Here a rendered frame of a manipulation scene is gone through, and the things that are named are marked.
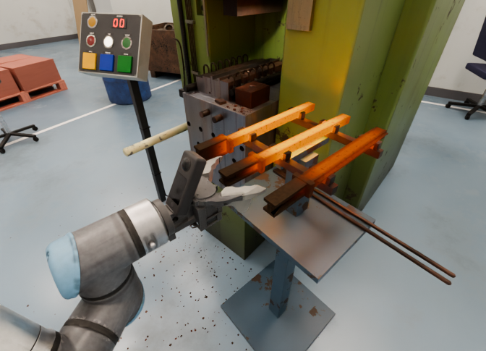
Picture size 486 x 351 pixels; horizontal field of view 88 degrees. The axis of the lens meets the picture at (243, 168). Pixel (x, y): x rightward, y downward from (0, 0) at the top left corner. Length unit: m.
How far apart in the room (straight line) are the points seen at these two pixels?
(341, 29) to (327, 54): 0.08
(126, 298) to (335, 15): 0.91
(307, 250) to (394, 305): 0.95
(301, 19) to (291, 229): 0.67
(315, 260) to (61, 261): 0.56
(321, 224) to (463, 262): 1.32
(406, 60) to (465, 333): 1.28
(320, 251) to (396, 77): 0.89
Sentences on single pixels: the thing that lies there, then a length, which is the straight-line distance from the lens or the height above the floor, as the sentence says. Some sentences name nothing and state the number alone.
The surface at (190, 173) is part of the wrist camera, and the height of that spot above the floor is 1.05.
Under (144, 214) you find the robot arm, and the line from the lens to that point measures 0.45.
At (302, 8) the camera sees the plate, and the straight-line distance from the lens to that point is 0.97.
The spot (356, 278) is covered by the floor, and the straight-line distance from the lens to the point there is 1.64.
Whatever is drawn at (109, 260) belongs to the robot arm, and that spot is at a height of 0.98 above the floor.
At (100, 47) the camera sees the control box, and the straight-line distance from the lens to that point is 1.50.
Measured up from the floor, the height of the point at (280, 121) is 0.99.
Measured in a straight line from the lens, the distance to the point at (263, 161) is 0.56.
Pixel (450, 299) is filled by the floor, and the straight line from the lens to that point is 1.81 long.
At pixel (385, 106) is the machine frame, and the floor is 0.84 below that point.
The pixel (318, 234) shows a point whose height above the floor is 0.72.
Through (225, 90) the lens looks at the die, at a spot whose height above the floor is 0.96.
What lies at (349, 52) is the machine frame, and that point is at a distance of 0.93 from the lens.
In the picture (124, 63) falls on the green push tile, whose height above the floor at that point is 1.01.
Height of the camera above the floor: 1.31
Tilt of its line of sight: 36 degrees down
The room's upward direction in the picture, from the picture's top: straight up
